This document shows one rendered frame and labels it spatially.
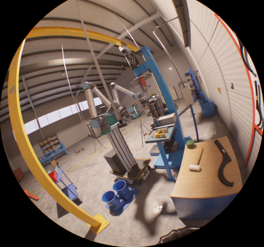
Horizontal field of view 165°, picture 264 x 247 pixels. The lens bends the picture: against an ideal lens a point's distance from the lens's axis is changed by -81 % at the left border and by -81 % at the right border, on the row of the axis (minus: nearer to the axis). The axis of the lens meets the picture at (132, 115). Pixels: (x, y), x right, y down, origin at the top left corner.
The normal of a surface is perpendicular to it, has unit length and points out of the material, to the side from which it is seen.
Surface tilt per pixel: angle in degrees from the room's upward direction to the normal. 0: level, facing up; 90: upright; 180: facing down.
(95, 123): 95
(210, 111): 90
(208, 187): 0
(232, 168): 0
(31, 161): 90
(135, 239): 0
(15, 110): 90
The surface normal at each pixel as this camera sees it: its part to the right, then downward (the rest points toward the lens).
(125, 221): -0.40, -0.91
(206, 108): -0.55, 0.33
